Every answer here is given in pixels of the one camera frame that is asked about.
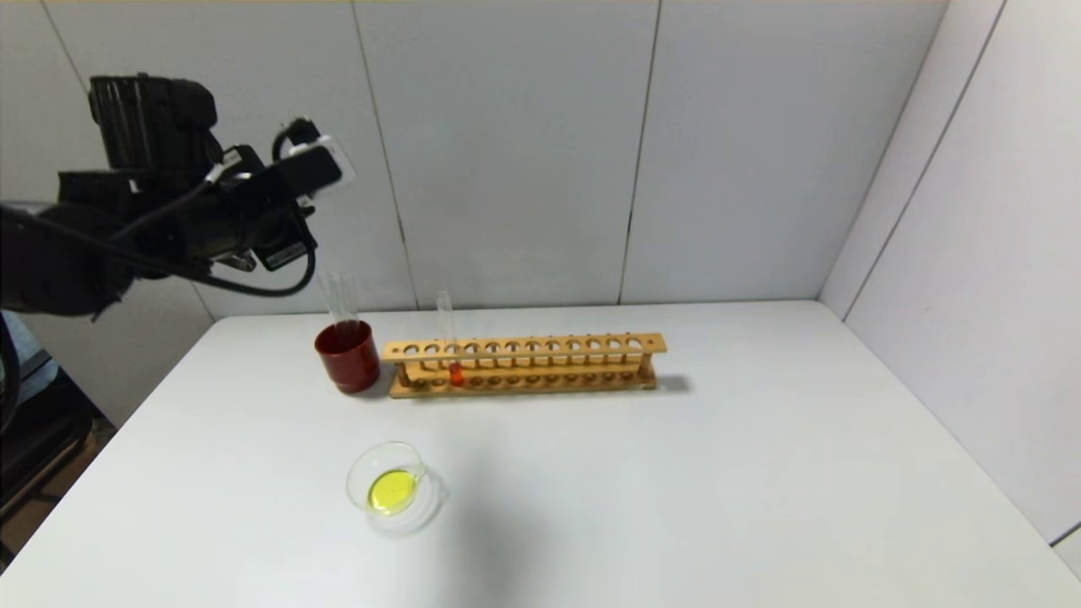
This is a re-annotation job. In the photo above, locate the test tube with red pigment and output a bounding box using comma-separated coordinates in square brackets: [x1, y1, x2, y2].
[436, 290, 467, 389]

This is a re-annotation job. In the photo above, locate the wooden test tube rack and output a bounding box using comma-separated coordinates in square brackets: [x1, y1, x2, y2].
[382, 333, 668, 399]

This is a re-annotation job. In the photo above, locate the dark red cup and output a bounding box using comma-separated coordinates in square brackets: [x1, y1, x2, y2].
[315, 320, 383, 395]

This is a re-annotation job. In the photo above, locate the clear glass beaker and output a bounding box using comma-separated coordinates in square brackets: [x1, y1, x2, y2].
[346, 440, 443, 535]

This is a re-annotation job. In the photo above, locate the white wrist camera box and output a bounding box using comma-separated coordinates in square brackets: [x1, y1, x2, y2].
[277, 133, 356, 202]

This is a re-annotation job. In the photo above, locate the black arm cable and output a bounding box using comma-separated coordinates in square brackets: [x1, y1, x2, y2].
[0, 160, 318, 298]

